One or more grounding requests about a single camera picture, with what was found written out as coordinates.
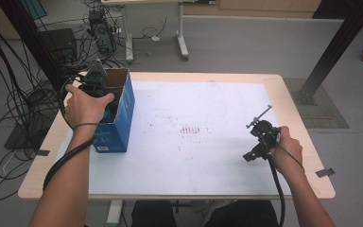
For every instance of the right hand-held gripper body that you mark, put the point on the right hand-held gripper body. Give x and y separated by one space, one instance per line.
266 132

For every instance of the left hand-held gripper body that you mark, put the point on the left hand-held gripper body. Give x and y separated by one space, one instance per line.
95 83

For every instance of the blue cardboard box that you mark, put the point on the blue cardboard box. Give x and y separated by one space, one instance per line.
119 132

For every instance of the person's left hand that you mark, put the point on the person's left hand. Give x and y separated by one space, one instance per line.
85 108

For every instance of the person's right hand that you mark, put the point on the person's right hand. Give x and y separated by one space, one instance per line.
290 154

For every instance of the black left wrist band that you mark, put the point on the black left wrist band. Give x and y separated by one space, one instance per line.
85 124

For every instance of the black computer tower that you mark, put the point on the black computer tower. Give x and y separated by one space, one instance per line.
102 31

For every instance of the black box on floor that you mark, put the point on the black box on floor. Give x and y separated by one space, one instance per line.
60 44

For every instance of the grey floor grate mat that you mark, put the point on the grey floor grate mat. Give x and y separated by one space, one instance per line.
321 104

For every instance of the grey tape piece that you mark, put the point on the grey tape piece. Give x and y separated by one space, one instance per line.
325 172
42 153

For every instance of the white table mat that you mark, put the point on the white table mat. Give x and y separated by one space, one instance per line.
186 164

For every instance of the person's right leg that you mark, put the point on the person's right leg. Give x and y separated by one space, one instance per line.
239 216

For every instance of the person's leg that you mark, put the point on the person's leg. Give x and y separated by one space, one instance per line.
152 216
239 216

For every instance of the wooden cabinet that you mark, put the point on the wooden cabinet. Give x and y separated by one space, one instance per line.
264 8

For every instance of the white table leg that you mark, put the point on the white table leg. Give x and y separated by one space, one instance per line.
115 213

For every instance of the person's left leg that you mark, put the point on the person's left leg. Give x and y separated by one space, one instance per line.
152 216

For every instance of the black metal stand post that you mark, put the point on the black metal stand post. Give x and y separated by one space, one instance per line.
28 34

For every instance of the black stand base plate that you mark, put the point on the black stand base plate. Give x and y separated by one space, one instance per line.
22 135

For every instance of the white desk frame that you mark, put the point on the white desk frame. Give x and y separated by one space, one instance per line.
181 34

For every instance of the black slanted metal post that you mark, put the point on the black slanted metal post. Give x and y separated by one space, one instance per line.
337 44

